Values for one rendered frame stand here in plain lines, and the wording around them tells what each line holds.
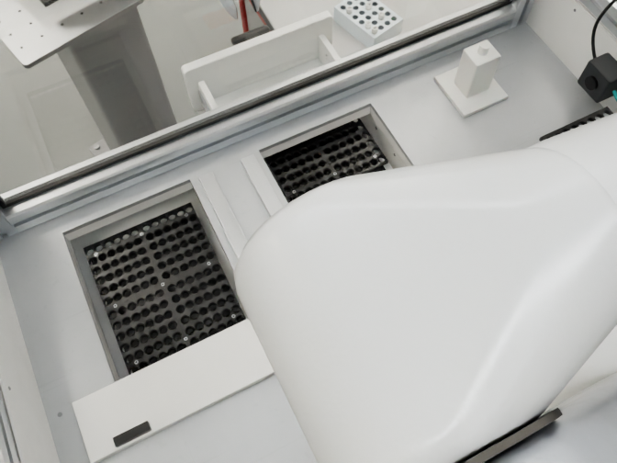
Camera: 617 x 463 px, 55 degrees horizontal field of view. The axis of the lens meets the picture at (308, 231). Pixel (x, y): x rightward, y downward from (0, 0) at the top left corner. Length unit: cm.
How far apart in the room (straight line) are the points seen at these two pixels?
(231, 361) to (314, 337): 56
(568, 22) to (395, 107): 30
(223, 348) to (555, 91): 67
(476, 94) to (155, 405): 67
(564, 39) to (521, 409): 91
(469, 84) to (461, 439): 81
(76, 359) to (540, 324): 70
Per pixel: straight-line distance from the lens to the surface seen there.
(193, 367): 80
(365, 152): 100
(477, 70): 97
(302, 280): 24
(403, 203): 24
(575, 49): 109
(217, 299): 88
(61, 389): 86
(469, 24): 107
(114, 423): 81
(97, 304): 100
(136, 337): 89
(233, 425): 79
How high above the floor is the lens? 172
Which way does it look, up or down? 63 degrees down
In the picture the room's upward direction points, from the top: 2 degrees counter-clockwise
